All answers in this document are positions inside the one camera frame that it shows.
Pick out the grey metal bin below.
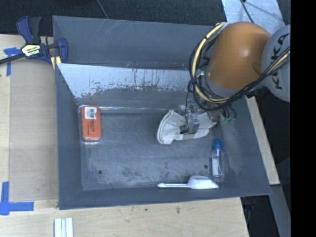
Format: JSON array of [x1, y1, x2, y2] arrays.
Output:
[[52, 15, 273, 210]]

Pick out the white plastic scoop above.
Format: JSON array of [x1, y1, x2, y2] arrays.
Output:
[[157, 175, 220, 190]]

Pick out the clear bottle with blue cap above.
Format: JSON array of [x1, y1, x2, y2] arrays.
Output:
[[209, 139, 226, 183]]

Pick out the white cloth glove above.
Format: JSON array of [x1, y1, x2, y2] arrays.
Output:
[[157, 110, 218, 145]]

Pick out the orange block with barcode label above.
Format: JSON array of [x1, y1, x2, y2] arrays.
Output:
[[80, 105, 102, 142]]

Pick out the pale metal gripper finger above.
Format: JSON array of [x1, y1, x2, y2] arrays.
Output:
[[190, 115, 200, 135], [183, 114, 192, 133]]

